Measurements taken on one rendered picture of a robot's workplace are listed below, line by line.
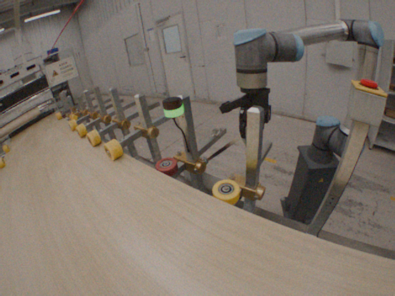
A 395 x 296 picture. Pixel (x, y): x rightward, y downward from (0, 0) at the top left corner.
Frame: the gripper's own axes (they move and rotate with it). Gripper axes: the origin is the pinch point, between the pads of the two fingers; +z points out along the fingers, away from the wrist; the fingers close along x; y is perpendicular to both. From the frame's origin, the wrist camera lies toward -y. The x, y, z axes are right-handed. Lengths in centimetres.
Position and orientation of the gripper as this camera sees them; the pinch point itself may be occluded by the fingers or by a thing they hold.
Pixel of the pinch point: (245, 142)
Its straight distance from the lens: 62.6
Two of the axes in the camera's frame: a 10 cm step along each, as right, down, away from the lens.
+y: 7.9, 2.4, -5.6
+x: 6.0, -5.0, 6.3
